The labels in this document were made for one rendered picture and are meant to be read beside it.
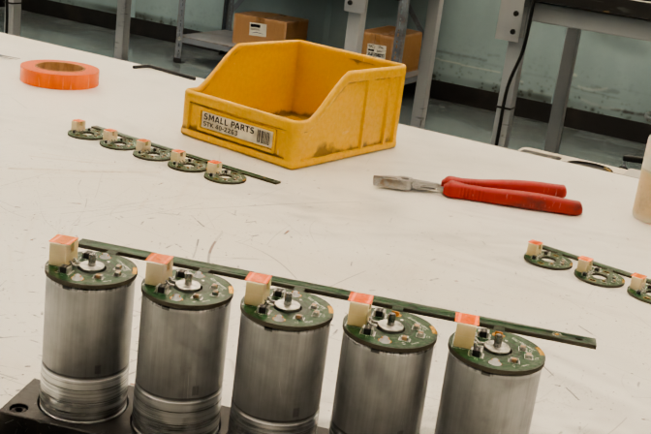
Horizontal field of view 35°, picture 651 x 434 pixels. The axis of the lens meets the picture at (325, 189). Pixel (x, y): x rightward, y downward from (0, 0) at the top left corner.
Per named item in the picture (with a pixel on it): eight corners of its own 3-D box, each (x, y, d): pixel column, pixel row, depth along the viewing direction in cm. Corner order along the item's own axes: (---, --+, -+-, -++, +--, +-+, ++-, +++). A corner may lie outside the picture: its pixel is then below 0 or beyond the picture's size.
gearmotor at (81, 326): (104, 458, 28) (115, 288, 27) (21, 440, 29) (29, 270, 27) (138, 418, 31) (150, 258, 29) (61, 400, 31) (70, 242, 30)
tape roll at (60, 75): (24, 71, 82) (25, 56, 82) (101, 77, 83) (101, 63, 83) (15, 85, 76) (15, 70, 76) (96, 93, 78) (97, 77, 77)
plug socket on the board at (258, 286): (270, 310, 27) (273, 286, 27) (239, 303, 27) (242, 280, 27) (278, 299, 28) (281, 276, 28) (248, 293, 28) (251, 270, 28)
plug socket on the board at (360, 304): (375, 330, 26) (378, 307, 26) (342, 325, 27) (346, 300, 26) (380, 319, 27) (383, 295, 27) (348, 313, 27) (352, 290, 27)
